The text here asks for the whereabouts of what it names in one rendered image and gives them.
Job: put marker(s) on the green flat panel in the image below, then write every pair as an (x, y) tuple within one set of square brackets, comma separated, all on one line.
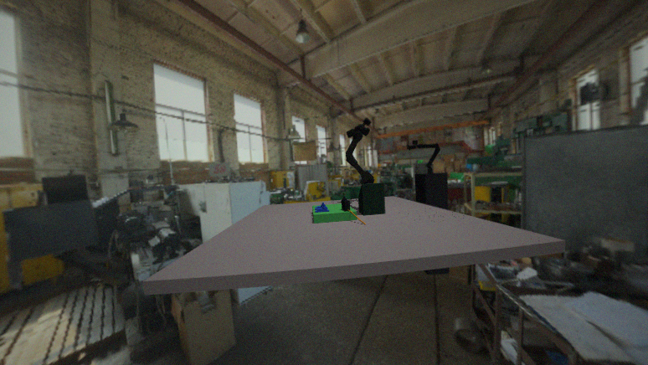
[(331, 213)]

